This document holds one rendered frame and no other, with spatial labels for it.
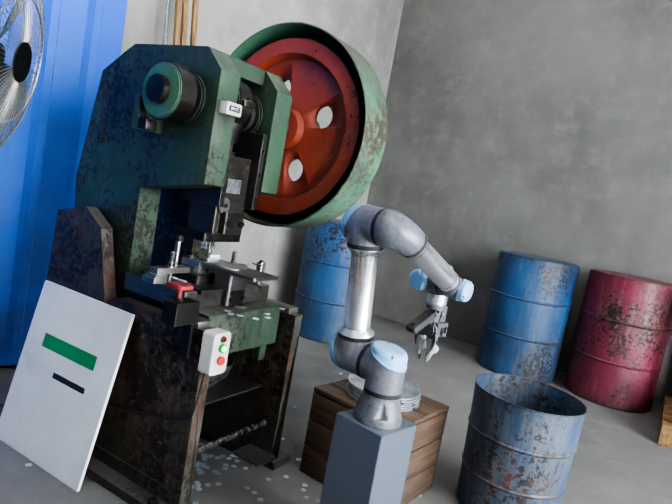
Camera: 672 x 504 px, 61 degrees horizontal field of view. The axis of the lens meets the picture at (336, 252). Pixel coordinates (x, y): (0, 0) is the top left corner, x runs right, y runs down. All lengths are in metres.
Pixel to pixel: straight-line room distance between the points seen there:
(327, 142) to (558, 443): 1.41
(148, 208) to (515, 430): 1.54
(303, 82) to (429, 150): 3.01
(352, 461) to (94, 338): 0.98
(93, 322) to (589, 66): 4.14
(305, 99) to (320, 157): 0.25
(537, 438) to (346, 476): 0.75
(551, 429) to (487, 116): 3.43
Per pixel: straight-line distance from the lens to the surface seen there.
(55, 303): 2.35
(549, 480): 2.34
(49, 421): 2.31
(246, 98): 2.09
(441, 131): 5.30
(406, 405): 2.22
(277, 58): 2.51
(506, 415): 2.23
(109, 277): 2.18
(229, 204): 2.07
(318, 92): 2.38
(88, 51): 3.12
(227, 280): 2.03
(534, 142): 5.04
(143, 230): 2.18
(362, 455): 1.78
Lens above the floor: 1.13
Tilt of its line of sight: 6 degrees down
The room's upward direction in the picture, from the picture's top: 10 degrees clockwise
